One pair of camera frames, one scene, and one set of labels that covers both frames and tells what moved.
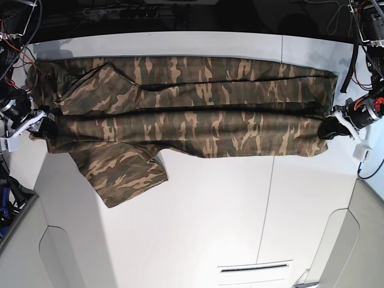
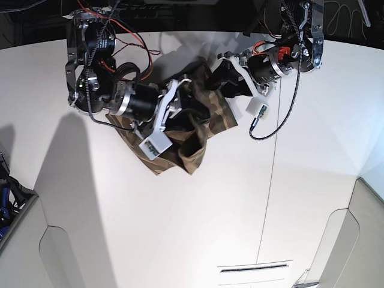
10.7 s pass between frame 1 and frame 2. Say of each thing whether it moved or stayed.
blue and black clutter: stayed
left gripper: moved
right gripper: moved
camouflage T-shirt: moved
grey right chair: stayed
